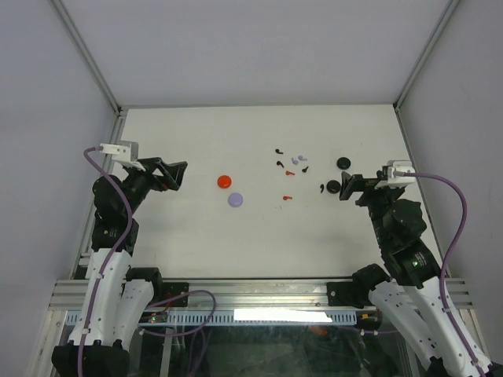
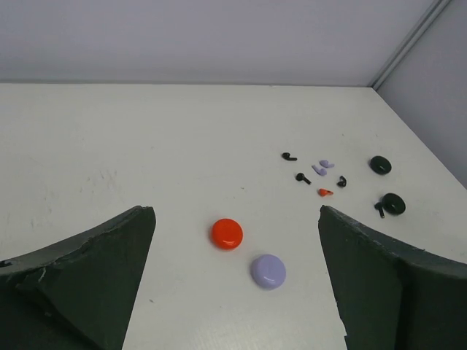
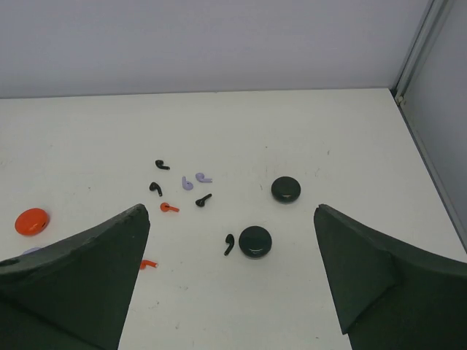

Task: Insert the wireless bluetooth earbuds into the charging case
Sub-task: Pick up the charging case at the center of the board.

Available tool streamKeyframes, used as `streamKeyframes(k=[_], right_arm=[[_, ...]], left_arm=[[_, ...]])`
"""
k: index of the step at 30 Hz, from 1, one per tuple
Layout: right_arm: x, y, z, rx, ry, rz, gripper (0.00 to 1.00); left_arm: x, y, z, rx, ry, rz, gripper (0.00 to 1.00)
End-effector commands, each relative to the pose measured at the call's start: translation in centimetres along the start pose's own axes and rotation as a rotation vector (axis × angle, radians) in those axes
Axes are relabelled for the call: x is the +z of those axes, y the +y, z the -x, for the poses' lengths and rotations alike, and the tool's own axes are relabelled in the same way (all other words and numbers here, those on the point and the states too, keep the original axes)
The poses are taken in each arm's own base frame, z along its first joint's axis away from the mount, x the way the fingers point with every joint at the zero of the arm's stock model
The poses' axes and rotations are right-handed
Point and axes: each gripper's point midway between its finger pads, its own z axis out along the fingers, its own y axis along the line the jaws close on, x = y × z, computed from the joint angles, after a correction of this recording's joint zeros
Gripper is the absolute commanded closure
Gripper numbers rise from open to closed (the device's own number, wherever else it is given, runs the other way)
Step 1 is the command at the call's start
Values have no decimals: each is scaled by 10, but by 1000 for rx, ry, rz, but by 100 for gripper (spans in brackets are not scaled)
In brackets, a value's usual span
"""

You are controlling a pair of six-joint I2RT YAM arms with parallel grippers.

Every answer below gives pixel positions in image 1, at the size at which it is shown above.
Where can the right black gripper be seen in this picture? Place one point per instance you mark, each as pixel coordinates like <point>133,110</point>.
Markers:
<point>366,184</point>

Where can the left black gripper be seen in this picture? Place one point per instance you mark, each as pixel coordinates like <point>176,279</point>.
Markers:
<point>150,164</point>

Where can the purple charging case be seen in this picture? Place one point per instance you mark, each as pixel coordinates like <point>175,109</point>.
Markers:
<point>235,199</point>

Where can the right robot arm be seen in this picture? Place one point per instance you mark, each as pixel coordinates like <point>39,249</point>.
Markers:
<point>410,287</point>

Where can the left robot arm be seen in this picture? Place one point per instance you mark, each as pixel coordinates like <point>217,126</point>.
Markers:
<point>117,293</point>

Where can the black charging case lower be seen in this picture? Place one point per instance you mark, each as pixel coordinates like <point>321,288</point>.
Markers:
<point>333,186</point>

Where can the black charging case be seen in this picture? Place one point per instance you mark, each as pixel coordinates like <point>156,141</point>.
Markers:
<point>343,163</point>
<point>333,186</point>

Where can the black charging case upper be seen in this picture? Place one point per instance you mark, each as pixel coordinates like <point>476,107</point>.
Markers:
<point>343,163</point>

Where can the red charging case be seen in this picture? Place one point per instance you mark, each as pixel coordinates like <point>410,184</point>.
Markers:
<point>224,181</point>

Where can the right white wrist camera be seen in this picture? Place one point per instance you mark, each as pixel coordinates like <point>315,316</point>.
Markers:
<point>395,175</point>

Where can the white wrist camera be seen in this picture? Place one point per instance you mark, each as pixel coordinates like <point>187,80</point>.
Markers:
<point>125,153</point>
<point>395,175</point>

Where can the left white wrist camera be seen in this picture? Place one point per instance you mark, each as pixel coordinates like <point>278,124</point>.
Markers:
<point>125,153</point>

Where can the slotted cable duct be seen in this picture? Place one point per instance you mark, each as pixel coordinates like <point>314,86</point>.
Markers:
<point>255,317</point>

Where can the aluminium mounting rail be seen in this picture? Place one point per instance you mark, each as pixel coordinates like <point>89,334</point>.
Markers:
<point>241,293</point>

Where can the left aluminium frame post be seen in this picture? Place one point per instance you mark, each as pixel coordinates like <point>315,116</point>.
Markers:
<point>63,15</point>

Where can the aluminium frame post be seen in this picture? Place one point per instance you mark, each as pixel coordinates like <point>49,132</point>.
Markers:
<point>63,15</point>
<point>435,35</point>

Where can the right aluminium frame post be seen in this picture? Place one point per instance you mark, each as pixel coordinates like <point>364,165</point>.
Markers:
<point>435,35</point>

